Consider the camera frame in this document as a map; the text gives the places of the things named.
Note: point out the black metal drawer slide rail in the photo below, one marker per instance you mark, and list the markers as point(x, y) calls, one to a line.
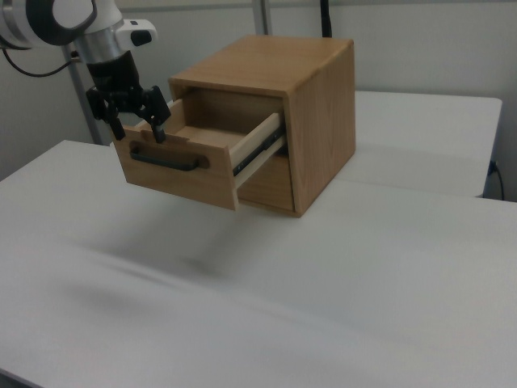
point(258, 150)

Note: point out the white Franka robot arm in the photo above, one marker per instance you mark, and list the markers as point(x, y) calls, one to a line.
point(24, 20)

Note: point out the grey metal frame post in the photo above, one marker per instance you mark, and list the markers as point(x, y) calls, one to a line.
point(262, 16)

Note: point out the open-top wooden drawer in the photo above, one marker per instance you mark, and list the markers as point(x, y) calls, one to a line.
point(173, 178)

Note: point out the wooden oak drawer cabinet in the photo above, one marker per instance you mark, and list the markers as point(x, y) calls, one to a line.
point(319, 121)

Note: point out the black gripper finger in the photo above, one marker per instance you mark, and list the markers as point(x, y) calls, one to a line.
point(156, 109)
point(106, 111)

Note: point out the wooden lower drawer front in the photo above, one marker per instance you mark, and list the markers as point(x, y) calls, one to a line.
point(268, 184)

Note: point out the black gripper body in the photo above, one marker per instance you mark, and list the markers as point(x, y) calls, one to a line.
point(117, 87)

